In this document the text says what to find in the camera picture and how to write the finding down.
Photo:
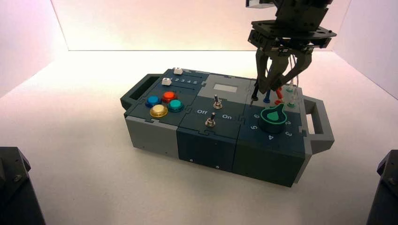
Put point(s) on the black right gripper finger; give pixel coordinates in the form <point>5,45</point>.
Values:
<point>262,71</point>
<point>301,66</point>

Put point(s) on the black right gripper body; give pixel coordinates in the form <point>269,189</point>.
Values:
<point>295,31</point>

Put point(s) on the grey rectangular display window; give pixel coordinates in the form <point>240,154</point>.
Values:
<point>225,88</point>

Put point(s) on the dark rotary knob green pointer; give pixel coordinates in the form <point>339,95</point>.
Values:
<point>273,119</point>

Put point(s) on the white slider knob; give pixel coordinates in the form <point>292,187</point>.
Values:
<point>166,81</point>
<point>177,70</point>

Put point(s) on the green round push button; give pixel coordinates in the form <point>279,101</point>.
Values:
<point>175,105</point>

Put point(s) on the dark teal grey task box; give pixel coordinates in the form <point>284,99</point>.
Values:
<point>205,146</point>

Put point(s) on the red round push button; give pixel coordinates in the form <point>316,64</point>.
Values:
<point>169,96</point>

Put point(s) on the yellow round push button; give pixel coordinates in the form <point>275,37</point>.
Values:
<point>158,110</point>

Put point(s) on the blue round push button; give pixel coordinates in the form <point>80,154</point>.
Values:
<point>153,101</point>

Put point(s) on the metal toggle switch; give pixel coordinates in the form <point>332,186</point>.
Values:
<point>217,103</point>
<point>211,121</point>

